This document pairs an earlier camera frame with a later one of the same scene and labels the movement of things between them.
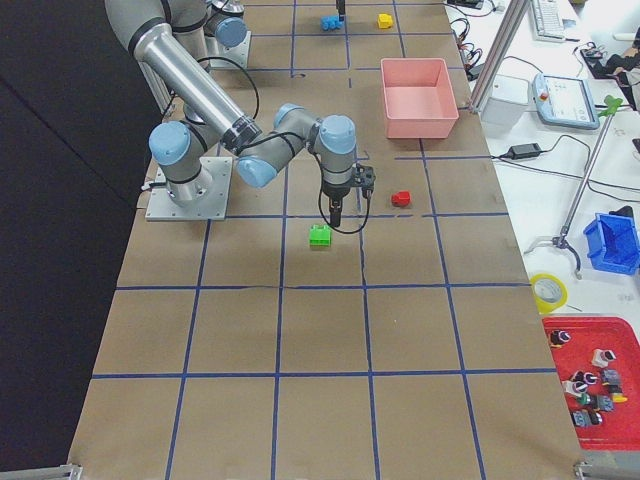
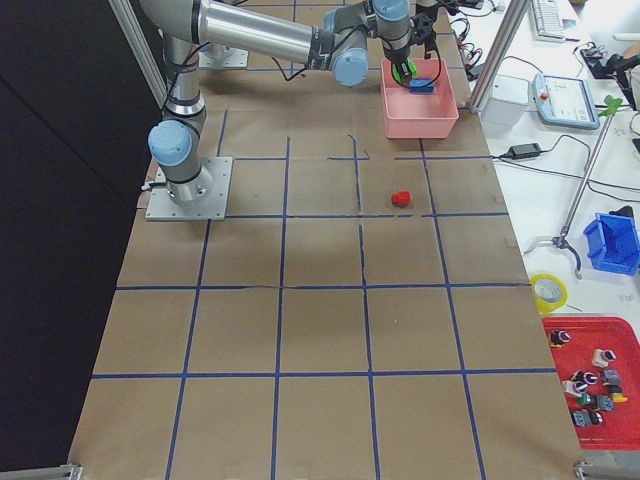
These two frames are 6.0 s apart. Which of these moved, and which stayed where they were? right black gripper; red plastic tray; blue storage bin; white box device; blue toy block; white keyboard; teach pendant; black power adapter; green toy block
Moved: blue toy block; right black gripper; green toy block
Stayed: red plastic tray; white box device; teach pendant; black power adapter; white keyboard; blue storage bin
